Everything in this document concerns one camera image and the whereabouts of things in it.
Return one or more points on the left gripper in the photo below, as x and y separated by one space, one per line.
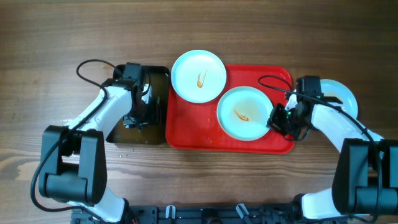
152 117

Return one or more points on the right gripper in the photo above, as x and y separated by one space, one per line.
274 121

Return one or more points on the white plate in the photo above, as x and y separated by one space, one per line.
198 76
343 93
243 113

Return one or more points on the white plate bottom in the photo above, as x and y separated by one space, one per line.
243 113

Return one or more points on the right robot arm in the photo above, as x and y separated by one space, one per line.
365 181

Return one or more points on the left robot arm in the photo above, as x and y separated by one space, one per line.
72 166

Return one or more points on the black water tray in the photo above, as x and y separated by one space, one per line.
152 133

